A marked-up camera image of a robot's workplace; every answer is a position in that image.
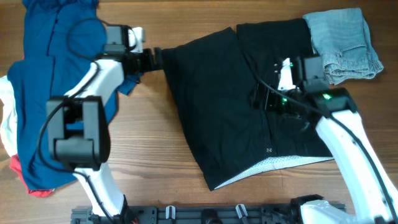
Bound black shorts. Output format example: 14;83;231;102
162;19;332;190

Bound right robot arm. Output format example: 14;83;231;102
253;55;397;223

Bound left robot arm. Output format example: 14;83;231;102
39;24;159;223

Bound blue garment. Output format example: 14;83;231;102
7;0;142;191

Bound folded light blue jeans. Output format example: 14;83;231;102
303;7;384;85

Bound white garment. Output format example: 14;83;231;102
1;76;17;157

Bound red garment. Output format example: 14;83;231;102
9;154;55;198

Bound right black cable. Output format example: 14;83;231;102
248;65;398;218

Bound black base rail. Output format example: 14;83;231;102
70;203;303;224

